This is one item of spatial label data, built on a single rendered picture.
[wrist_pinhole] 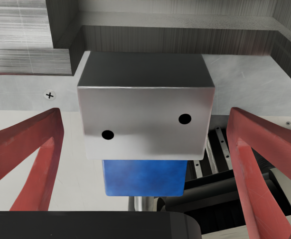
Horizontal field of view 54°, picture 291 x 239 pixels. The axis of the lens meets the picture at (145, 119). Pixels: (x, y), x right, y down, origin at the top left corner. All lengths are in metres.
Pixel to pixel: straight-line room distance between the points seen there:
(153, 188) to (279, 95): 0.09
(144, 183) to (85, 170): 1.22
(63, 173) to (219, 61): 1.28
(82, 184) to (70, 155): 0.19
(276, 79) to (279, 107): 0.02
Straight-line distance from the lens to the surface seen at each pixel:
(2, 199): 1.65
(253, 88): 0.18
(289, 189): 0.40
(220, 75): 0.17
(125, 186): 0.16
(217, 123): 0.86
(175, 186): 0.16
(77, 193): 1.50
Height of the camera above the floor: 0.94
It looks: 55 degrees down
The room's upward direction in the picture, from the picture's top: 180 degrees clockwise
